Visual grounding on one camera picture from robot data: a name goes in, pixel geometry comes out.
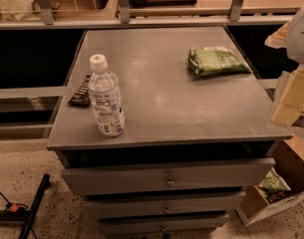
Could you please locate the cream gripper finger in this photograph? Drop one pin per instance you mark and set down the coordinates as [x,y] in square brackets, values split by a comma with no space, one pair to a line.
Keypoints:
[288,103]
[278,39]

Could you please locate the clear plastic water bottle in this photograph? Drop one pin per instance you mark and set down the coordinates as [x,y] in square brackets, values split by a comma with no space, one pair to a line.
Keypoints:
[106,99]

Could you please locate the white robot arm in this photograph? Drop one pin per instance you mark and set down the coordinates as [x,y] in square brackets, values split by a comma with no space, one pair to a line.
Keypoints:
[295,39]

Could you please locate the green snack bag on table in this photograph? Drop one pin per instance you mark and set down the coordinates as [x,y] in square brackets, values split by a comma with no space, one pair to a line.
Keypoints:
[214,61]

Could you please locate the cardboard box on floor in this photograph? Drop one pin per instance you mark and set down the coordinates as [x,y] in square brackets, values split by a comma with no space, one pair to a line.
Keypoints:
[289,164]

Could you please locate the green snack bag in box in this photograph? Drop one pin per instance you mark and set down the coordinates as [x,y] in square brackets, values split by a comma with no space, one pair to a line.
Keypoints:
[273,187]

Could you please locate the top grey drawer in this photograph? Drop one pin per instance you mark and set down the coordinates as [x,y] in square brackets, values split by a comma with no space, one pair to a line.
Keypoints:
[167,176]

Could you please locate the grey drawer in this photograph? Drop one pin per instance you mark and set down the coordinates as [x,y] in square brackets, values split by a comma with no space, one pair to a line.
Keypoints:
[163,224]
[163,205]
[167,176]

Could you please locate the grey drawer cabinet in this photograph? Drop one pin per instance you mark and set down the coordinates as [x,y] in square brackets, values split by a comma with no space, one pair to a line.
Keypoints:
[171,114]

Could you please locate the bottom grey drawer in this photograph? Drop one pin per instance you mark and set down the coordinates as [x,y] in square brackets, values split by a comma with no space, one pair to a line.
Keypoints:
[163,224]

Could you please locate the black remote control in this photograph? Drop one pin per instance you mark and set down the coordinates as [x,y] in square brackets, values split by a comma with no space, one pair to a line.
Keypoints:
[81,97]

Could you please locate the middle grey drawer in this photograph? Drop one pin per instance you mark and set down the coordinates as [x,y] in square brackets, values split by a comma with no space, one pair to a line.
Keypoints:
[163,205]

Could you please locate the black metal stand base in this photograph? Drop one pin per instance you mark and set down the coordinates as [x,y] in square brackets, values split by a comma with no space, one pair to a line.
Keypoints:
[23,214]

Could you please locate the grey metal shelf rail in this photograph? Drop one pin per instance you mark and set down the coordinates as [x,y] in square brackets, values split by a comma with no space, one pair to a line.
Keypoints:
[72,14]

